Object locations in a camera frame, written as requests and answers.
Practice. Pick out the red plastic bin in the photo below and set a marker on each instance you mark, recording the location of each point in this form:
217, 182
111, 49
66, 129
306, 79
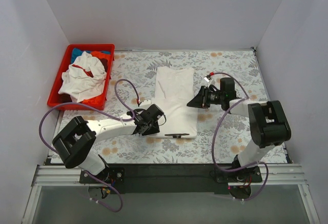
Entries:
56, 99

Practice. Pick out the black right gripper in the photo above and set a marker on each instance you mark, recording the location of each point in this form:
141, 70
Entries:
203, 97

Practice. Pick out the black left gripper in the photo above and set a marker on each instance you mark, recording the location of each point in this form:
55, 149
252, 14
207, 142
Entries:
152, 128

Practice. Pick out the white t-shirt red trim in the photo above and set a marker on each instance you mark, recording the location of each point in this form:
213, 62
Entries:
84, 79

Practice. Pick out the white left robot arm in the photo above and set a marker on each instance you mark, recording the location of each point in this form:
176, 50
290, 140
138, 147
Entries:
75, 141

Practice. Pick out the white t-shirt with black print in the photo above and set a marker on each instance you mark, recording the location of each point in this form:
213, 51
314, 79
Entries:
173, 90

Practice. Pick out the floral patterned table mat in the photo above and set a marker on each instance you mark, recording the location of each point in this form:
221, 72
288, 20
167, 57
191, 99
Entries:
133, 75

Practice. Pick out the aluminium frame rail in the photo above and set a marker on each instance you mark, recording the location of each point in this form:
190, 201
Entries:
279, 174

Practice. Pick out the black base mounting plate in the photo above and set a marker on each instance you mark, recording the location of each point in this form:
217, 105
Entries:
173, 178

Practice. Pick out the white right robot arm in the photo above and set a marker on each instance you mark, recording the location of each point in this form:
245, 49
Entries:
269, 126

